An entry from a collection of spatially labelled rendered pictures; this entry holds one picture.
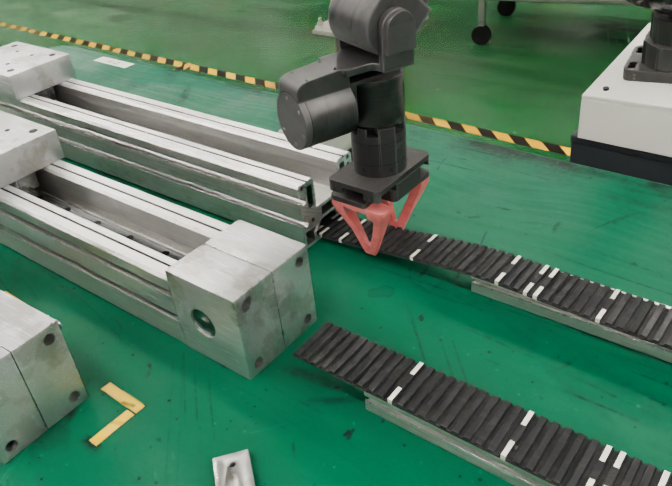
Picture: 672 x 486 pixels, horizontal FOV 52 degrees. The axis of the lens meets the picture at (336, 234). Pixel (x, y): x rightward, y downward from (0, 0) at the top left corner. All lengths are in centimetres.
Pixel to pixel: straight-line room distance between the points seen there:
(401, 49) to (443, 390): 30
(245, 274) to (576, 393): 31
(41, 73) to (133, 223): 45
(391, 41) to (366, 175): 15
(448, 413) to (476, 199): 38
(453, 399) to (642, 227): 37
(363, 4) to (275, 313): 29
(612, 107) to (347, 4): 47
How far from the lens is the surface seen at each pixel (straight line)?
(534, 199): 89
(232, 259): 64
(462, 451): 57
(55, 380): 66
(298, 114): 64
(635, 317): 67
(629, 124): 101
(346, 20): 66
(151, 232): 79
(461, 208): 86
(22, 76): 119
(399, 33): 64
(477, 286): 72
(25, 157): 92
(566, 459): 55
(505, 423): 56
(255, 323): 63
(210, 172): 88
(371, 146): 69
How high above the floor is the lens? 124
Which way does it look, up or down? 34 degrees down
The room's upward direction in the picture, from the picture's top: 6 degrees counter-clockwise
